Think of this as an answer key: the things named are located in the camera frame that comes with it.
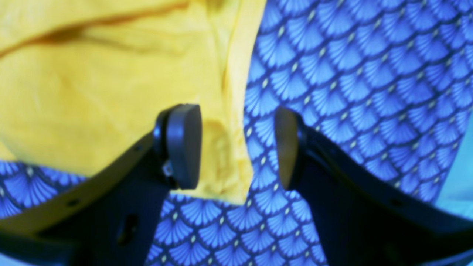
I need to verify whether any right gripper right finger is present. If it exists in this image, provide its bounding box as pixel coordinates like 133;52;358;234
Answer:
274;107;473;266

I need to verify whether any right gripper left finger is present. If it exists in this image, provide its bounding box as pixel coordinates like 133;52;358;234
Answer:
1;104;203;266

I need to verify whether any yellow T-shirt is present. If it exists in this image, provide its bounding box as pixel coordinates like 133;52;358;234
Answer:
1;0;266;204

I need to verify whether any blue fan-patterned table cloth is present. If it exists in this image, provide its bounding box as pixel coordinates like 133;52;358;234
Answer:
1;0;472;266

